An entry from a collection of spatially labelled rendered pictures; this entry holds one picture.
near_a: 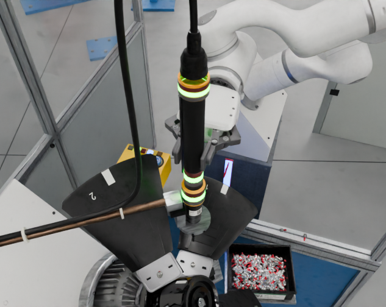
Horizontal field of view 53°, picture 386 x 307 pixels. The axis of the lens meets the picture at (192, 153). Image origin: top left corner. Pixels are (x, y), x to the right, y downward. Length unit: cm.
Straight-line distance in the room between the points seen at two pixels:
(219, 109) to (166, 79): 269
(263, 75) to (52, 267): 87
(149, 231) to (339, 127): 227
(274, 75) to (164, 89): 201
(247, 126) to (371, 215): 146
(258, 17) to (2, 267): 73
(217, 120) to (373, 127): 237
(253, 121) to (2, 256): 90
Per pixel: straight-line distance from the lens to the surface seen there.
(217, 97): 70
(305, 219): 253
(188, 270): 99
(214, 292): 95
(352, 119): 292
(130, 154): 135
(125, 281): 99
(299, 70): 130
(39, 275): 100
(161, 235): 88
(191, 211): 74
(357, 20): 76
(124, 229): 87
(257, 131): 142
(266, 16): 73
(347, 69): 125
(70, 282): 103
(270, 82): 135
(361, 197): 275
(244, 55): 79
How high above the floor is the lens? 208
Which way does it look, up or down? 49 degrees down
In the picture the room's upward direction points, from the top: straight up
